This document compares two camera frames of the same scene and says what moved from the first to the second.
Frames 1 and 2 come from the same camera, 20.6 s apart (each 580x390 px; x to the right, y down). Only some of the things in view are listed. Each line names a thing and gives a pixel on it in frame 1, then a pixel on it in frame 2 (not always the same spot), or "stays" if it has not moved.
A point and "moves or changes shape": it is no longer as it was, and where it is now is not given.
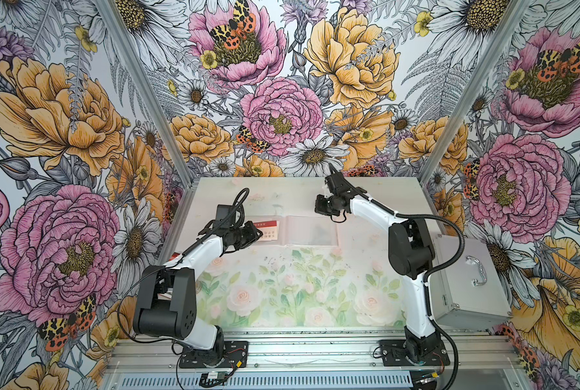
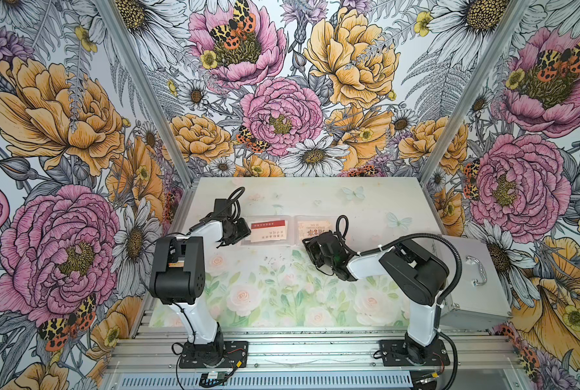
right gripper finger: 321,205 -> 312,249
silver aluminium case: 469,295 stays
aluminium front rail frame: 149,361 stays
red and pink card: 270,230 moves or changes shape
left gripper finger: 244,243 -> 232,237
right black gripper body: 331,201 -> 324,260
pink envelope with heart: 297,230 stays
